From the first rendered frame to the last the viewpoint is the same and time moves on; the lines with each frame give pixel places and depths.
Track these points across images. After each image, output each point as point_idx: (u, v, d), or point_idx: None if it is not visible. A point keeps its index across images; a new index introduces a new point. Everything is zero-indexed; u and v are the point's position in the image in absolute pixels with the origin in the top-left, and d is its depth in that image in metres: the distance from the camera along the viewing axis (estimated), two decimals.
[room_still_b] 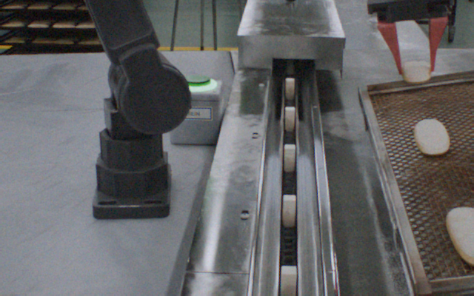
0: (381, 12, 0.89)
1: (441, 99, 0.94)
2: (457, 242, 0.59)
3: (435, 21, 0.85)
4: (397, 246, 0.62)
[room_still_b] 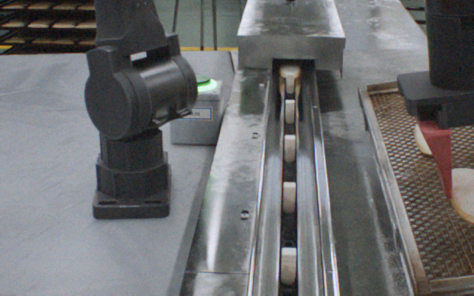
0: None
1: None
2: (455, 200, 0.58)
3: None
4: (397, 246, 0.62)
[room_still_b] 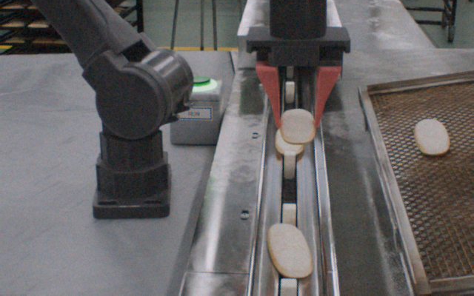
0: (333, 53, 0.73)
1: (441, 99, 0.94)
2: (274, 254, 0.66)
3: None
4: (397, 246, 0.62)
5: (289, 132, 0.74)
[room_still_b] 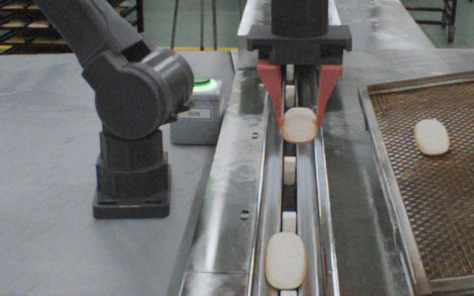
0: (335, 52, 0.73)
1: (441, 99, 0.94)
2: None
3: None
4: (397, 246, 0.62)
5: (275, 272, 0.63)
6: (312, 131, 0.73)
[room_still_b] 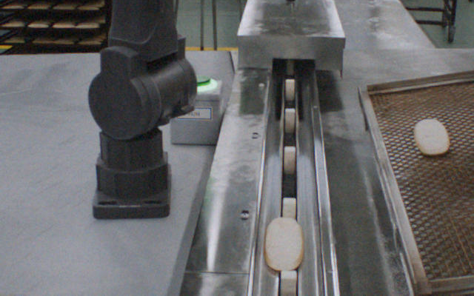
0: None
1: (441, 99, 0.94)
2: None
3: None
4: (397, 246, 0.62)
5: None
6: (298, 255, 0.66)
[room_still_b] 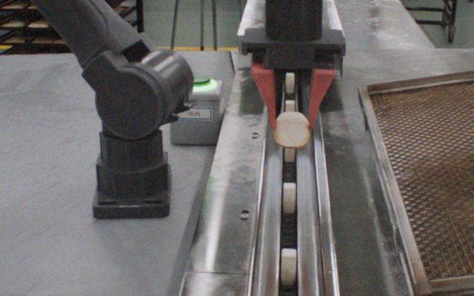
0: (328, 56, 0.73)
1: (441, 99, 0.94)
2: None
3: None
4: (397, 246, 0.62)
5: None
6: None
